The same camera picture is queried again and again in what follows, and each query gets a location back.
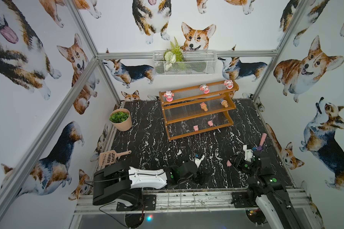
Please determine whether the white wire wall basket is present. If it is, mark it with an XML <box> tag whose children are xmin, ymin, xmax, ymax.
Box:
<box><xmin>153</xmin><ymin>51</ymin><xmax>217</xmax><ymax>76</ymax></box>

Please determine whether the purple spatula with pink handle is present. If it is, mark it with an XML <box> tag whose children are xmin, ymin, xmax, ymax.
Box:
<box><xmin>255</xmin><ymin>133</ymin><xmax>267</xmax><ymax>151</ymax></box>

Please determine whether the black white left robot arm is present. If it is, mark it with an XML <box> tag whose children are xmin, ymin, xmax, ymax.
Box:
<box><xmin>93</xmin><ymin>159</ymin><xmax>209</xmax><ymax>209</ymax></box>

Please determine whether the pink pot with green succulent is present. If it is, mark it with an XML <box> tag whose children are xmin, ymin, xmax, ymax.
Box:
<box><xmin>109</xmin><ymin>108</ymin><xmax>132</xmax><ymax>132</ymax></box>

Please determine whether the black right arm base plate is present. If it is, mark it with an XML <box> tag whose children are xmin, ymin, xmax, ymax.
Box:
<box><xmin>231</xmin><ymin>191</ymin><xmax>257</xmax><ymax>208</ymax></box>

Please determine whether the orange wooden two-tier shelf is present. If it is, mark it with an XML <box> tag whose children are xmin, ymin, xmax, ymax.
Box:
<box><xmin>159</xmin><ymin>81</ymin><xmax>239</xmax><ymax>141</ymax></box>

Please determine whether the beige slotted scoop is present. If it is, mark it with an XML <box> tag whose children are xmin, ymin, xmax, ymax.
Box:
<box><xmin>98</xmin><ymin>150</ymin><xmax>131</xmax><ymax>167</ymax></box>

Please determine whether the pink ice cream cone toy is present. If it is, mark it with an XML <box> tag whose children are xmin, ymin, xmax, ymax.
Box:
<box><xmin>200</xmin><ymin>102</ymin><xmax>208</xmax><ymax>112</ymax></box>

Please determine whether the blue pink ice cream toy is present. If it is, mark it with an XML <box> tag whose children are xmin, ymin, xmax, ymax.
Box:
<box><xmin>220</xmin><ymin>99</ymin><xmax>229</xmax><ymax>108</ymax></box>

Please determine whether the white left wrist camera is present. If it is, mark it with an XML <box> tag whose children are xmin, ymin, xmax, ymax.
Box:
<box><xmin>194</xmin><ymin>155</ymin><xmax>205</xmax><ymax>168</ymax></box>

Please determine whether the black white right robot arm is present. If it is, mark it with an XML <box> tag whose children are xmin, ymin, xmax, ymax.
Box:
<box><xmin>228</xmin><ymin>151</ymin><xmax>304</xmax><ymax>229</ymax></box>

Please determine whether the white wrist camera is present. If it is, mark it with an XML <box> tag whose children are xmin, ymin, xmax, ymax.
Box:
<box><xmin>194</xmin><ymin>155</ymin><xmax>205</xmax><ymax>168</ymax></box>
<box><xmin>243</xmin><ymin>145</ymin><xmax>253</xmax><ymax>162</ymax></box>

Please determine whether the pink hooded bunny doll figure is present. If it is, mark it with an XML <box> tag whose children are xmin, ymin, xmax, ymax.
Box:
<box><xmin>163</xmin><ymin>91</ymin><xmax>174</xmax><ymax>102</ymax></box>

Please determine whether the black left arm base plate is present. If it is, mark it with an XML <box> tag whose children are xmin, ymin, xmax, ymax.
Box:
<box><xmin>116</xmin><ymin>194</ymin><xmax>157</xmax><ymax>212</ymax></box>

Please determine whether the pink white bunny doll figure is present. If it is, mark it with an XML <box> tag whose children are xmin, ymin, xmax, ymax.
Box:
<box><xmin>224</xmin><ymin>80</ymin><xmax>234</xmax><ymax>90</ymax></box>

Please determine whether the artificial fern with white flowers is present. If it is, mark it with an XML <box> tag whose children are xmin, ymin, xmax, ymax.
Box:
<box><xmin>163</xmin><ymin>37</ymin><xmax>186</xmax><ymax>72</ymax></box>

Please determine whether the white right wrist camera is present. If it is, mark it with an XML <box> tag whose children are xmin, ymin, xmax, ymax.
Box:
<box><xmin>243</xmin><ymin>145</ymin><xmax>253</xmax><ymax>162</ymax></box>

